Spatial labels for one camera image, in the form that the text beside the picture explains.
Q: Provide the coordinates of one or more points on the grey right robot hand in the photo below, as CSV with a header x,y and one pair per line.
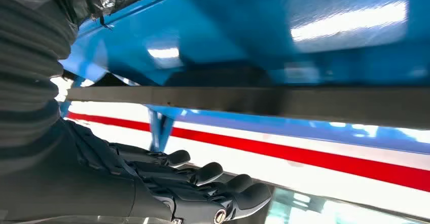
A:
x,y
84,189

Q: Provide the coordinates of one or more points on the blue metal shelf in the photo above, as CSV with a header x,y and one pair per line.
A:
x,y
235,31

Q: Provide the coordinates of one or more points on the red barrier belt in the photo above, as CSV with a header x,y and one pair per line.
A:
x,y
268,148

